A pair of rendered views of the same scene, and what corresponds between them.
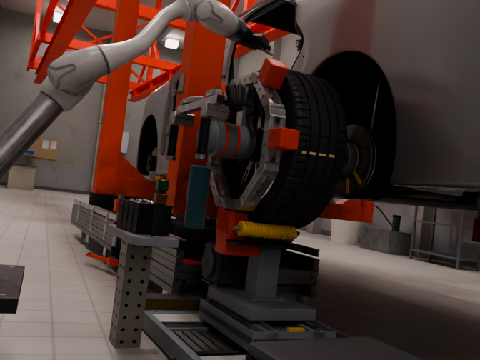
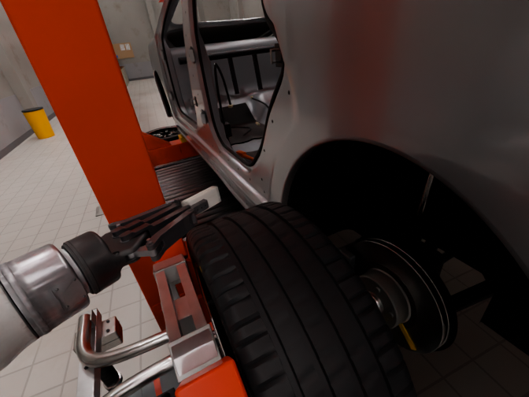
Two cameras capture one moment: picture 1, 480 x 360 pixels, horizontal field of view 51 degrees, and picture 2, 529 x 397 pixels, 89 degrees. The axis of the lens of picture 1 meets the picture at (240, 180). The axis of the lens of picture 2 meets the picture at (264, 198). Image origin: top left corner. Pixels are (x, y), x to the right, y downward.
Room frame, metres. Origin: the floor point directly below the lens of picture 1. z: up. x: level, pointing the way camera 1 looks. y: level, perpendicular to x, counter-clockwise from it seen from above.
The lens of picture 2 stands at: (1.71, -0.18, 1.50)
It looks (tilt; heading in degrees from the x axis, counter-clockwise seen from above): 31 degrees down; 2
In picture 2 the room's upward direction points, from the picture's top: 7 degrees counter-clockwise
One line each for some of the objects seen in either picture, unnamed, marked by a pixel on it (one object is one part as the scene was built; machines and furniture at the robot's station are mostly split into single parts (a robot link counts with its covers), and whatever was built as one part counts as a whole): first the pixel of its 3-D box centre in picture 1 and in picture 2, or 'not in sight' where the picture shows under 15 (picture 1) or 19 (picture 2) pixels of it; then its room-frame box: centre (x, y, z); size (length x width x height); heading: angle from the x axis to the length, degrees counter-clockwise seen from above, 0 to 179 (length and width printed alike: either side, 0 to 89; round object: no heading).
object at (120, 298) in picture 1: (131, 290); not in sight; (2.00, 0.38, 0.21); 0.10 x 0.10 x 0.42; 26
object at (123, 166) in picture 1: (145, 178); (169, 142); (4.31, 0.81, 0.69); 0.52 x 0.17 x 0.35; 116
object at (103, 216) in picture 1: (123, 232); not in sight; (3.58, 0.78, 0.28); 2.47 x 0.09 x 0.22; 26
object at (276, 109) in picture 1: (241, 143); (209, 374); (2.04, 0.01, 0.85); 0.54 x 0.07 x 0.54; 26
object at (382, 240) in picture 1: (384, 228); not in sight; (8.57, -2.54, 0.38); 0.80 x 0.64 x 0.76; 21
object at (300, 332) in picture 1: (262, 323); not in sight; (2.07, -0.16, 0.13); 0.50 x 0.36 x 0.10; 26
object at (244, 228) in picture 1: (267, 231); not in sight; (1.98, -0.13, 0.51); 0.29 x 0.06 x 0.06; 116
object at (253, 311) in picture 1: (262, 273); not in sight; (2.11, -0.14, 0.32); 0.40 x 0.30 x 0.28; 26
